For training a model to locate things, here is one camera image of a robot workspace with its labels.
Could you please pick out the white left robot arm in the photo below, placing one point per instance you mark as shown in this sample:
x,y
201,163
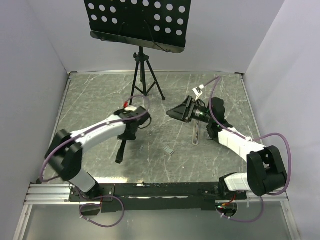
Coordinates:
x,y
66,151

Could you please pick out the black perforated music stand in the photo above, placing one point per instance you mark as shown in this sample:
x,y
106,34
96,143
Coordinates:
x,y
154,24

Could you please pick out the black tripod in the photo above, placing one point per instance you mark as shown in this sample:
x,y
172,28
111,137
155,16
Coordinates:
x,y
141,59

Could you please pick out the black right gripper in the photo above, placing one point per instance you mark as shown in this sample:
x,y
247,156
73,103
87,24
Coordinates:
x,y
184,112

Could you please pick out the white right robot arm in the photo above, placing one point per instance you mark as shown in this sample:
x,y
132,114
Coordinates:
x,y
265,169

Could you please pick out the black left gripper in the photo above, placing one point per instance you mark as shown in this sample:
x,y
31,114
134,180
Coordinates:
x,y
124,137

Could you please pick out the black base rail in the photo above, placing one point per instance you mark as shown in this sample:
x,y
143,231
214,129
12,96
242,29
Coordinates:
x,y
159,196

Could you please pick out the small open staple box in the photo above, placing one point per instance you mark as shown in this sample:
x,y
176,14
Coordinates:
x,y
168,150

